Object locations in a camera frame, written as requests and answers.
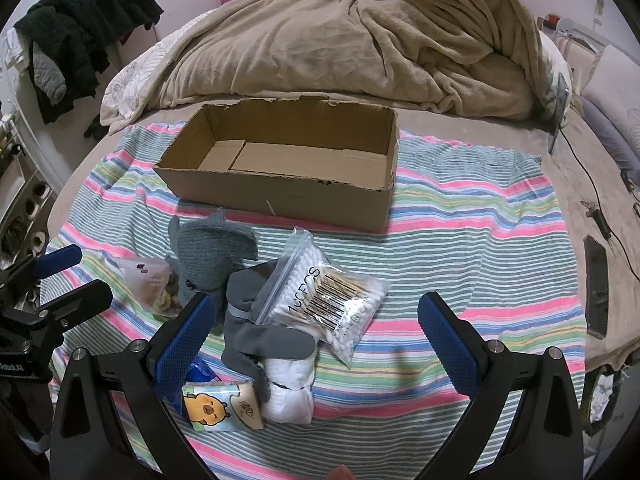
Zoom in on clear snack bag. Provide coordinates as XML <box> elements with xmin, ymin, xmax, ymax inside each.
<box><xmin>116</xmin><ymin>257</ymin><xmax>182</xmax><ymax>320</ymax></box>

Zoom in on beige crumpled duvet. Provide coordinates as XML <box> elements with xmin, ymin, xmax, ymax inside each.
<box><xmin>149</xmin><ymin>0</ymin><xmax>556</xmax><ymax>120</ymax></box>

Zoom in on white floral cushion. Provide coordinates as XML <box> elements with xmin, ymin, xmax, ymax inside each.
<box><xmin>582</xmin><ymin>44</ymin><xmax>640</xmax><ymax>156</ymax></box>

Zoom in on black phone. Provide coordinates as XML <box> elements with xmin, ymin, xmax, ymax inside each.
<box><xmin>584</xmin><ymin>235</ymin><xmax>608</xmax><ymax>340</ymax></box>

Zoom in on open cardboard box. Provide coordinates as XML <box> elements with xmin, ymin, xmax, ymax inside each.
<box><xmin>154</xmin><ymin>96</ymin><xmax>399</xmax><ymax>233</ymax></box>

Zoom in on grey striped pillow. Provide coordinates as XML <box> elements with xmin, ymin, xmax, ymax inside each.
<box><xmin>582</xmin><ymin>98</ymin><xmax>640</xmax><ymax>186</ymax></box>

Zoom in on cotton swabs zip bag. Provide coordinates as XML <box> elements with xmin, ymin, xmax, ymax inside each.
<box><xmin>250</xmin><ymin>228</ymin><xmax>390</xmax><ymax>366</ymax></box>

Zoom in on striped colourful towel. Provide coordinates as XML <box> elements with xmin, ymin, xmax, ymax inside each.
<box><xmin>41</xmin><ymin>124</ymin><xmax>586</xmax><ymax>479</ymax></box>

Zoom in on blue tissue pack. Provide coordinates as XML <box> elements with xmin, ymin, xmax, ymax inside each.
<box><xmin>170</xmin><ymin>356</ymin><xmax>218</xmax><ymax>413</ymax></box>

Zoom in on white floral bedsheet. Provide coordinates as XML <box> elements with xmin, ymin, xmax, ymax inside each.
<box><xmin>100</xmin><ymin>9</ymin><xmax>215</xmax><ymax>136</ymax></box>

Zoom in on grey knitted sock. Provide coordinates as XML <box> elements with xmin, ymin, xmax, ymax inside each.
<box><xmin>167</xmin><ymin>210</ymin><xmax>258</xmax><ymax>315</ymax></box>

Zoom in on capybara tissue pack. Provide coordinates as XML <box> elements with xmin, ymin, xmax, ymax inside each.
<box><xmin>182</xmin><ymin>382</ymin><xmax>264</xmax><ymax>432</ymax></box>

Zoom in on black clothes pile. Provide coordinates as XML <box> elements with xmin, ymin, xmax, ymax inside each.
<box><xmin>14</xmin><ymin>0</ymin><xmax>163</xmax><ymax>125</ymax></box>

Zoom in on white socks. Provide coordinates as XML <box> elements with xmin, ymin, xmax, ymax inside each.
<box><xmin>260</xmin><ymin>351</ymin><xmax>317</xmax><ymax>425</ymax></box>

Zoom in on dark grey sock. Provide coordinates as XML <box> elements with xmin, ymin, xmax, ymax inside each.
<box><xmin>221</xmin><ymin>259</ymin><xmax>317</xmax><ymax>403</ymax></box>

